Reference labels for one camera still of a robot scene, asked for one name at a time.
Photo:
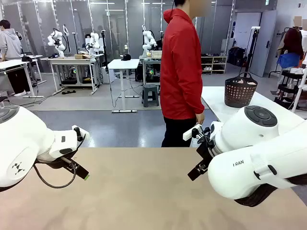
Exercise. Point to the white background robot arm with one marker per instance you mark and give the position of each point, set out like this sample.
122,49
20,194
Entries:
94,43
57,40
147,40

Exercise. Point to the dark perforated laundry basket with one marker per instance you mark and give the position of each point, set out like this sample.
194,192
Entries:
239,95

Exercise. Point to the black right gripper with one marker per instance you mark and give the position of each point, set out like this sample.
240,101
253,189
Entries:
206,151

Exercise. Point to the long white table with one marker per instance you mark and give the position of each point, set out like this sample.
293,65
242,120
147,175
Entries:
213,100

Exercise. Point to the flat black cap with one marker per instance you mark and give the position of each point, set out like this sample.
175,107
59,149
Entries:
53,56

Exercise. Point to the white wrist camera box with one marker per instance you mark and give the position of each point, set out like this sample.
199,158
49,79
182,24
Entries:
190,133
81,132

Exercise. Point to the white desk with slanted top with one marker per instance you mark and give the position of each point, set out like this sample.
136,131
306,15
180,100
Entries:
16,63

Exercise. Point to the white desk with computer below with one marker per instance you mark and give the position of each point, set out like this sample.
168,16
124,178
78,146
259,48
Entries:
151,69

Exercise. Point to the black rolling cart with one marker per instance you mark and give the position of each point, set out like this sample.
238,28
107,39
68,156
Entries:
287,88

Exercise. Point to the small white standing desk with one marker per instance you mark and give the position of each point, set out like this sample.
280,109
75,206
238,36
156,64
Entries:
123,64

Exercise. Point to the person's right hand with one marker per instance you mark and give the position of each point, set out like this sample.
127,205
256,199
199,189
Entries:
200,118

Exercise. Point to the red-sleeved right forearm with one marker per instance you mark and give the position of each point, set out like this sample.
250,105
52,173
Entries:
197,103

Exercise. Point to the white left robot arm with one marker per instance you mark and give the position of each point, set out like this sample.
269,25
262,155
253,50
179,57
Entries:
24,143

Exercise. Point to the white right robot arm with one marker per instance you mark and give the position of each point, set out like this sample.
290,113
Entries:
251,148

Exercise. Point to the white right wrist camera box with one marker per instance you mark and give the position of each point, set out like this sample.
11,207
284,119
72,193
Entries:
190,133

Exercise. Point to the black suitcase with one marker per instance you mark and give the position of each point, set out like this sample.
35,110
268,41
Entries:
236,56

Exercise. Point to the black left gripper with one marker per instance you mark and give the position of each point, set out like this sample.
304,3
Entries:
55,163

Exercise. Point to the black tripod pole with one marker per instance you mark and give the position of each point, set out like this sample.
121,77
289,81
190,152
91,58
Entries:
104,48

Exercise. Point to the white shoe shelf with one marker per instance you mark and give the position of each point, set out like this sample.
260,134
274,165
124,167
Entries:
213,64

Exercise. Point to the grey plastic stool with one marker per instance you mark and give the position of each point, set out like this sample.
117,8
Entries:
150,94

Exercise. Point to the black cap with round crown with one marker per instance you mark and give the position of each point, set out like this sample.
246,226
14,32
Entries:
126,57

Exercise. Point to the person in red jacket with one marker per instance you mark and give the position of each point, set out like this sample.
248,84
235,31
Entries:
180,72

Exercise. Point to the brown cardboard box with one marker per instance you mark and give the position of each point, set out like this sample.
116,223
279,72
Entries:
81,56

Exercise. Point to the white desk with two robots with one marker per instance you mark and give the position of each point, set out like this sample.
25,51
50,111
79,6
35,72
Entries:
69,61

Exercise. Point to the grey door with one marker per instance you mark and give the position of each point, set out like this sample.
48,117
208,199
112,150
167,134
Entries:
263,43

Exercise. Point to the person in grey hoodie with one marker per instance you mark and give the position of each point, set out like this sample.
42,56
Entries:
10,45

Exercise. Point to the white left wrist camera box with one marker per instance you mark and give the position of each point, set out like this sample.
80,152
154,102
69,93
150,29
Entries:
81,132

